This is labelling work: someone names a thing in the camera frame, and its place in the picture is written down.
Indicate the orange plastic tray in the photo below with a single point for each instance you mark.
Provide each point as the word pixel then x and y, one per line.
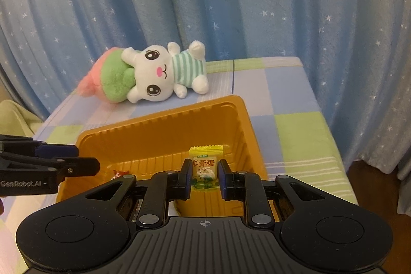
pixel 154 136

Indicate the blue star curtain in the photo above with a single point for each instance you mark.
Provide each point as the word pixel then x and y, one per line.
pixel 257 4

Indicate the light green cloth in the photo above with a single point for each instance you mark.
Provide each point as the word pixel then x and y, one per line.
pixel 16 116

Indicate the yellow green candy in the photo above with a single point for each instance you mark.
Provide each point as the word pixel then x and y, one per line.
pixel 205 158

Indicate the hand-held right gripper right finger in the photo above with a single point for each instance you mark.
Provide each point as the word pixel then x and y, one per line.
pixel 224 181

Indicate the rabbit carrot plush toy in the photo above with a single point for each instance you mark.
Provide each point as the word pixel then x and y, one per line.
pixel 154 75

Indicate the checked tablecloth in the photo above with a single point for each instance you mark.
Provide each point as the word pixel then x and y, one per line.
pixel 282 94

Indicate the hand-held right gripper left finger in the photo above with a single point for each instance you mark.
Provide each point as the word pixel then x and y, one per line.
pixel 188 179

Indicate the small red candy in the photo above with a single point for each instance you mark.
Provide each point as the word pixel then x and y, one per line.
pixel 120 174

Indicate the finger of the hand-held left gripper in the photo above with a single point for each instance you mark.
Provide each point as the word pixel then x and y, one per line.
pixel 57 150
pixel 80 166

